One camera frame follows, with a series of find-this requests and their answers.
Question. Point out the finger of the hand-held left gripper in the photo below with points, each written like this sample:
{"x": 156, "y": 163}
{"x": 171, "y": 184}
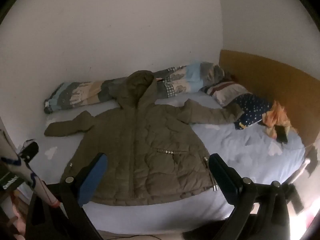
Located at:
{"x": 30, "y": 151}

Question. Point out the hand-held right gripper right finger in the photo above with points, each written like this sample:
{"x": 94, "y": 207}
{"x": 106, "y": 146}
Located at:
{"x": 220, "y": 180}

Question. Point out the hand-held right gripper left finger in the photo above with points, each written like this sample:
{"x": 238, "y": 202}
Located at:
{"x": 92, "y": 177}

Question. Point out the olive puffer jacket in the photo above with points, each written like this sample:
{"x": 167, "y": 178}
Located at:
{"x": 140, "y": 142}

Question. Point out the bed with light blue sheet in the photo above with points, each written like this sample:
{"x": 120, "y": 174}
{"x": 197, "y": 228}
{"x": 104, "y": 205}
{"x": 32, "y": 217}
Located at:
{"x": 250, "y": 150}

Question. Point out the patchwork quilt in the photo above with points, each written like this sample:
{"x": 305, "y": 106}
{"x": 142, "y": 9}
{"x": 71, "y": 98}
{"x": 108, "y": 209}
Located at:
{"x": 75, "y": 95}

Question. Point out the patterned pillow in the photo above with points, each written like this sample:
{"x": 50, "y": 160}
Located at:
{"x": 250, "y": 107}

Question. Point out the orange cloth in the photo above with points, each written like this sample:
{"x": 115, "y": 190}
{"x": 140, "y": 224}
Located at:
{"x": 272, "y": 117}

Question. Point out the brown headboard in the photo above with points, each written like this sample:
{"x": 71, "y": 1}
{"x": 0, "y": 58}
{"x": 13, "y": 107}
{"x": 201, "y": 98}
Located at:
{"x": 275, "y": 80}

